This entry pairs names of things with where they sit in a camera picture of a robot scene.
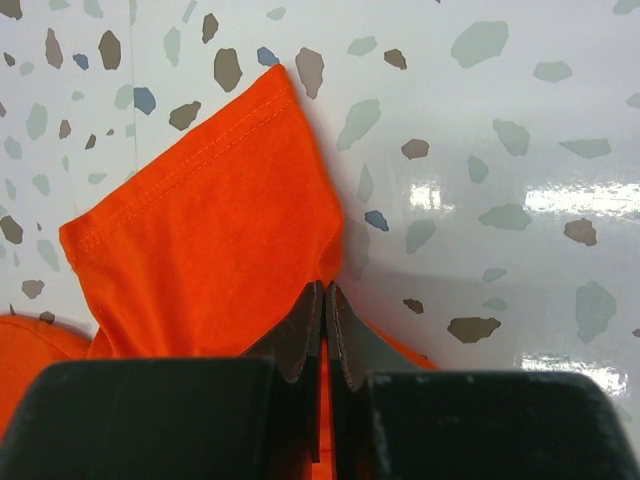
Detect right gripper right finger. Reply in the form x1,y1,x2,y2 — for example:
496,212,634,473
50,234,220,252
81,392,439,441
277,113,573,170
325,283,420,479

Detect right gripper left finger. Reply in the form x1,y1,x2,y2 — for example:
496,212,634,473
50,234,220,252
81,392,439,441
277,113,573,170
243,281,324,465

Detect orange t shirt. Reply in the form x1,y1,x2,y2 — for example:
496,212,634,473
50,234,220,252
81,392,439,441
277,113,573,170
0,63,439,480

